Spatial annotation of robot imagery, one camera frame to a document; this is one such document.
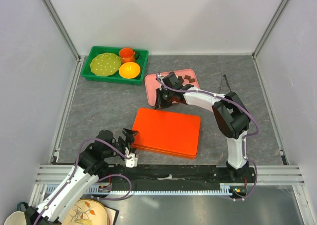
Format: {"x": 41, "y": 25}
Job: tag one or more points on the green dotted plate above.
{"x": 106, "y": 64}

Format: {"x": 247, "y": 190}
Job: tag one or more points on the orange chocolate box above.
{"x": 165, "y": 152}

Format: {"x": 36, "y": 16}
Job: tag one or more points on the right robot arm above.
{"x": 231, "y": 116}

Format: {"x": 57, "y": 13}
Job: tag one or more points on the orange mug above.
{"x": 128, "y": 55}

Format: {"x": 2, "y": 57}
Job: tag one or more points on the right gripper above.
{"x": 159, "y": 104}

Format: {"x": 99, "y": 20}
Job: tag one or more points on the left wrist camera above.
{"x": 131, "y": 159}

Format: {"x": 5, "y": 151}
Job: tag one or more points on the orange box lid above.
{"x": 171, "y": 131}

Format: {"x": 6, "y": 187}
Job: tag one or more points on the orange bowl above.
{"x": 129, "y": 70}

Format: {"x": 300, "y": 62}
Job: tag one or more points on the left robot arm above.
{"x": 88, "y": 169}

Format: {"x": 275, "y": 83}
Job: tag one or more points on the white green mug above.
{"x": 17, "y": 217}

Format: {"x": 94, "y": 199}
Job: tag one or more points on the green plastic bin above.
{"x": 116, "y": 78}

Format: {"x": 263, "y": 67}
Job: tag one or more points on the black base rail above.
{"x": 180, "y": 177}

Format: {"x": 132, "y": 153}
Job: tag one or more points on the painted bird plate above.
{"x": 87, "y": 212}

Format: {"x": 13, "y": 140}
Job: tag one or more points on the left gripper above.
{"x": 130, "y": 135}

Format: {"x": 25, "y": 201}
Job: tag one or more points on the metal tongs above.
{"x": 224, "y": 80}

